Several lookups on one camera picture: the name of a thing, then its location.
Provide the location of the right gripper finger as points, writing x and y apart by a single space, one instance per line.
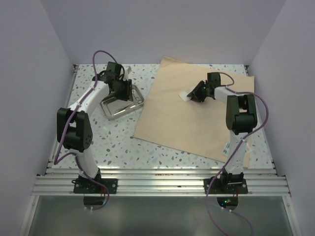
198 97
198 91

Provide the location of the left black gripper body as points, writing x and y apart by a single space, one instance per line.
122 85

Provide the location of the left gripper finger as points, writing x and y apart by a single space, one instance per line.
127 93
118 93

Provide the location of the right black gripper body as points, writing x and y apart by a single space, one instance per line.
204 90

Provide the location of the steel tweezers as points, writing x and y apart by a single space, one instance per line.
124 109

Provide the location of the small steel scissors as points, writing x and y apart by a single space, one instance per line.
138 100

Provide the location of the stainless steel tray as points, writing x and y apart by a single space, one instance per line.
110 104

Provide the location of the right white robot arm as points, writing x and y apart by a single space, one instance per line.
240 118

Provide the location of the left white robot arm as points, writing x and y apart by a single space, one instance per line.
74 130

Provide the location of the beige cloth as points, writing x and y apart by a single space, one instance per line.
196 128

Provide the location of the green white packet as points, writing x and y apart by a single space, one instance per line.
225 150

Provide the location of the clear plastic packet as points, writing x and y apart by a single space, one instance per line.
248 149

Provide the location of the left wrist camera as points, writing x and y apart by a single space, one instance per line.
126 71

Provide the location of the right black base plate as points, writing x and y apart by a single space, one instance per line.
229 185

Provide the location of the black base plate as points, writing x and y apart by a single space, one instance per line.
85 186
229 185

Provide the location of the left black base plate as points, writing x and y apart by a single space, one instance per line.
85 186

